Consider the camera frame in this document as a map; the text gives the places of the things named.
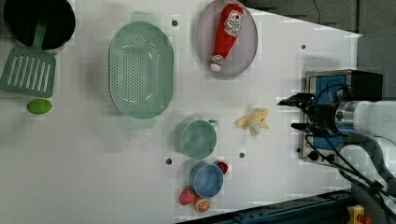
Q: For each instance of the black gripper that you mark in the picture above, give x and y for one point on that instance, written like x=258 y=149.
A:
x=321 y=117

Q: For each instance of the small red toy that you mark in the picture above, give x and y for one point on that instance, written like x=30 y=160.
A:
x=223 y=166

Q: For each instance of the green slotted spatula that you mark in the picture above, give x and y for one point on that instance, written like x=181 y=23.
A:
x=30 y=70

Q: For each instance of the blue metal frame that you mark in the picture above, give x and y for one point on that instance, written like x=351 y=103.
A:
x=327 y=208

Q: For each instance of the green lime toy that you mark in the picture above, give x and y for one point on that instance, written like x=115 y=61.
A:
x=39 y=106

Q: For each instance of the green mug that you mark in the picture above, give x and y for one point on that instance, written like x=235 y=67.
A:
x=196 y=139

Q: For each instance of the red strawberry toy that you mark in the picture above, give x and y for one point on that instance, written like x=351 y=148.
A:
x=187 y=196

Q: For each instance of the black pot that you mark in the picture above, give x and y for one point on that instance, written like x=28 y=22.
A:
x=21 y=18

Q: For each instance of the orange slice toy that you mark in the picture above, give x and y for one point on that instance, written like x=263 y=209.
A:
x=202 y=204

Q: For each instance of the red ketchup bottle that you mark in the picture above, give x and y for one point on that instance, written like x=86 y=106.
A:
x=228 y=29

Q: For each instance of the black toaster oven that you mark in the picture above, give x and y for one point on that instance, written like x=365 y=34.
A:
x=342 y=89

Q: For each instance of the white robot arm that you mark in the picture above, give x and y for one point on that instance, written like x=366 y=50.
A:
x=355 y=137

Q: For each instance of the yellow red emergency button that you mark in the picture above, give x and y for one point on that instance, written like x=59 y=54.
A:
x=357 y=215

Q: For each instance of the yellow plush banana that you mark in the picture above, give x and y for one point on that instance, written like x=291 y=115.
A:
x=255 y=121

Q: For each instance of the green perforated colander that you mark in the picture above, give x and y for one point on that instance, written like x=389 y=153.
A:
x=141 y=70

